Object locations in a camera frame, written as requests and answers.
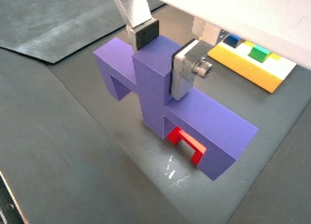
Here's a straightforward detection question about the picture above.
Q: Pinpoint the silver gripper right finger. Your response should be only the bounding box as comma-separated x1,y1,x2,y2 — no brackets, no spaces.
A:
169,17,222,100

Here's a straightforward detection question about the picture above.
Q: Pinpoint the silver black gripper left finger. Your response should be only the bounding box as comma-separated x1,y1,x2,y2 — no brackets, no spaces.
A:
114,0,158,51

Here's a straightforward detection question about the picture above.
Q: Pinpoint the purple m-shaped block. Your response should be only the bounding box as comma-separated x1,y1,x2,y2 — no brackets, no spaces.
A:
93,36,257,179

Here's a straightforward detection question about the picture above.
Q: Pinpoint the yellow white board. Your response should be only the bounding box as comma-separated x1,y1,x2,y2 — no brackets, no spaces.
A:
208,39,296,93

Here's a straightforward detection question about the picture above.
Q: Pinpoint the blue block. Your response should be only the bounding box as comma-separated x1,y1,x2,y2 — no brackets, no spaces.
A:
222,34,241,48

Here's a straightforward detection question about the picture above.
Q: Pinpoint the green block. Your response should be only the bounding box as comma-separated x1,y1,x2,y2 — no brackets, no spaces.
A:
248,46,270,63

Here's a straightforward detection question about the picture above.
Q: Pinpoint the red m-shaped block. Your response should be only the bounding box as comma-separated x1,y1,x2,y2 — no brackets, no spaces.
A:
166,127,206,166

